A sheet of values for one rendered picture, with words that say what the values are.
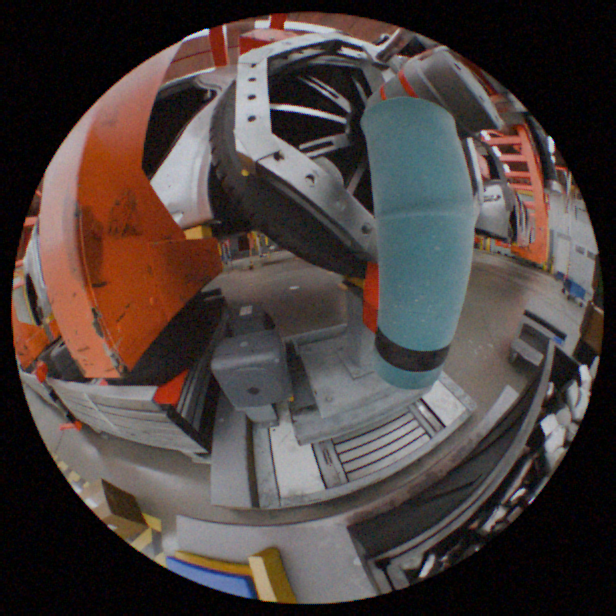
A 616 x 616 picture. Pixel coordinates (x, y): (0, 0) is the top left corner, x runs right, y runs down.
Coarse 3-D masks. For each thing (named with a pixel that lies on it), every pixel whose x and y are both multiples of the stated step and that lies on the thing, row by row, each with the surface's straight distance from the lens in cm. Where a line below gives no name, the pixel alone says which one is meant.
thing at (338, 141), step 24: (288, 72) 48; (312, 72) 54; (336, 72) 58; (360, 72) 60; (288, 96) 56; (312, 96) 64; (336, 96) 47; (360, 96) 51; (312, 120) 42; (336, 120) 41; (360, 120) 50; (312, 144) 35; (336, 144) 37; (360, 168) 37
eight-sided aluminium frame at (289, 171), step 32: (320, 32) 52; (256, 64) 35; (288, 64) 44; (256, 96) 28; (256, 128) 23; (256, 160) 21; (288, 160) 21; (288, 192) 24; (320, 192) 21; (480, 192) 54; (320, 224) 26; (352, 224) 22
